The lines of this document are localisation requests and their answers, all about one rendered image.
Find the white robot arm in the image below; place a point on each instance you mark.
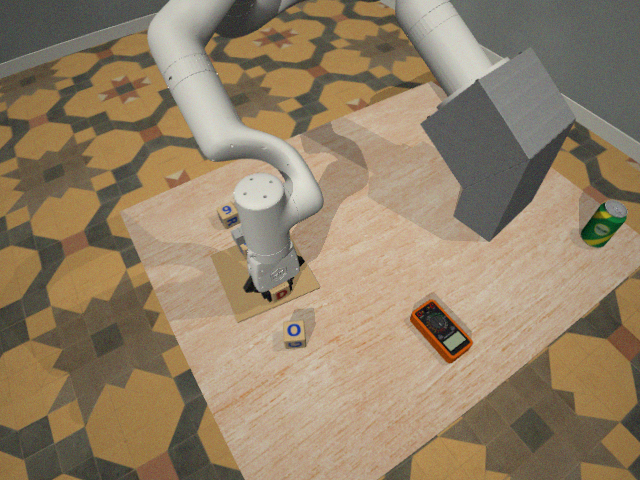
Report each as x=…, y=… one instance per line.
x=177, y=37

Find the tan mat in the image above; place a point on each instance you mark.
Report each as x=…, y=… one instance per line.
x=231, y=267

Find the orange digital multimeter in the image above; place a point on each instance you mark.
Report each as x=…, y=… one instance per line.
x=441, y=331

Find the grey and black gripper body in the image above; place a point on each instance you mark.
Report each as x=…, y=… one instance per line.
x=269, y=275

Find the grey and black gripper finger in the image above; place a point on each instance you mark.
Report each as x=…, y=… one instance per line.
x=249, y=287
x=290, y=281

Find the green drink can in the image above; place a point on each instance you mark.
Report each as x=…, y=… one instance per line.
x=608, y=218

